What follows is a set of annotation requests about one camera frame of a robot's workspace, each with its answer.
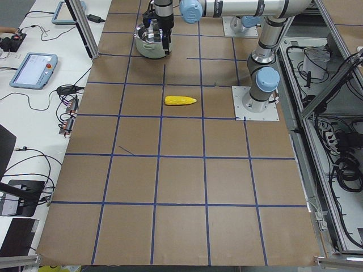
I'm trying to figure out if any yellow corn cob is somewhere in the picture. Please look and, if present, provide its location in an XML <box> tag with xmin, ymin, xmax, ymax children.
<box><xmin>164</xmin><ymin>96</ymin><xmax>197</xmax><ymax>106</ymax></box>

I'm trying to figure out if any black cable bundle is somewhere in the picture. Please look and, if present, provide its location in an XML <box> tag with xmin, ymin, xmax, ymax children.
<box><xmin>330</xmin><ymin>152</ymin><xmax>363</xmax><ymax>193</ymax></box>

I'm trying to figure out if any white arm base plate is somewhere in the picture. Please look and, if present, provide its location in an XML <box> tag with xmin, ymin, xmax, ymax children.
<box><xmin>222</xmin><ymin>16</ymin><xmax>260</xmax><ymax>39</ymax></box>
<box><xmin>232</xmin><ymin>86</ymin><xmax>280</xmax><ymax>121</ymax></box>

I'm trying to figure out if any teach pendant tablet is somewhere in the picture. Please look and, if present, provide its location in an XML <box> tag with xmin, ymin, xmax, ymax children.
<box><xmin>9</xmin><ymin>52</ymin><xmax>58</xmax><ymax>90</ymax></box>
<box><xmin>52</xmin><ymin>1</ymin><xmax>75</xmax><ymax>25</ymax></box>

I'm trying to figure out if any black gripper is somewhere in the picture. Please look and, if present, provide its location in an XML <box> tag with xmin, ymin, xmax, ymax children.
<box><xmin>142</xmin><ymin>10</ymin><xmax>174</xmax><ymax>55</ymax></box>

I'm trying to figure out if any black power brick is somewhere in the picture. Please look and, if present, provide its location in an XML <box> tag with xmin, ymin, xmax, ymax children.
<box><xmin>86</xmin><ymin>14</ymin><xmax>105</xmax><ymax>23</ymax></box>

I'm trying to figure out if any usb hub adapter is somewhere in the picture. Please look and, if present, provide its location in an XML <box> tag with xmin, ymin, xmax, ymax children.
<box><xmin>58</xmin><ymin>118</ymin><xmax>74</xmax><ymax>135</ymax></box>
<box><xmin>66</xmin><ymin>98</ymin><xmax>79</xmax><ymax>113</ymax></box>

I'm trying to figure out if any usb hub adapter upper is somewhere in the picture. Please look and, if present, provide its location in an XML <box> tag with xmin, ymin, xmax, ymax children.
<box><xmin>66</xmin><ymin>98</ymin><xmax>79</xmax><ymax>113</ymax></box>

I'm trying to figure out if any aluminium frame post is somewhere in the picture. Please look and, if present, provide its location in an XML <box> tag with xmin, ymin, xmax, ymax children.
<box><xmin>65</xmin><ymin>0</ymin><xmax>99</xmax><ymax>60</ymax></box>

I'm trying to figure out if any usb hub adapter lower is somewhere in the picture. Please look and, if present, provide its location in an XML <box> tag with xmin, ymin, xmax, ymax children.
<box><xmin>58</xmin><ymin>118</ymin><xmax>74</xmax><ymax>135</ymax></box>

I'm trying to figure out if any pale green cooking pot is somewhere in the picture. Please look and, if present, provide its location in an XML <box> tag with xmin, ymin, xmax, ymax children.
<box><xmin>134</xmin><ymin>19</ymin><xmax>167</xmax><ymax>59</ymax></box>

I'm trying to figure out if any far teach pendant tablet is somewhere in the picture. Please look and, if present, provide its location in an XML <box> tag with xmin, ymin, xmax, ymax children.
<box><xmin>52</xmin><ymin>1</ymin><xmax>75</xmax><ymax>25</ymax></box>

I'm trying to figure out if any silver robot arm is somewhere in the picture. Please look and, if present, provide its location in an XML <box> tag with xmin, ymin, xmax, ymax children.
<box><xmin>179</xmin><ymin>0</ymin><xmax>310</xmax><ymax>113</ymax></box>

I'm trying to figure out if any near teach pendant tablet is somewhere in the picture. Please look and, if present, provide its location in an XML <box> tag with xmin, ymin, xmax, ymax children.
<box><xmin>9</xmin><ymin>52</ymin><xmax>58</xmax><ymax>90</ymax></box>

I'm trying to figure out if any black monitor stand base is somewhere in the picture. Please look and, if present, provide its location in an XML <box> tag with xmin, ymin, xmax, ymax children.
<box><xmin>1</xmin><ymin>180</ymin><xmax>45</xmax><ymax>217</ymax></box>

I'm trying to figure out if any white bucket under table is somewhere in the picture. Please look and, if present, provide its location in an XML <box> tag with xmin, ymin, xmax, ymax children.
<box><xmin>302</xmin><ymin>46</ymin><xmax>330</xmax><ymax>80</ymax></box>

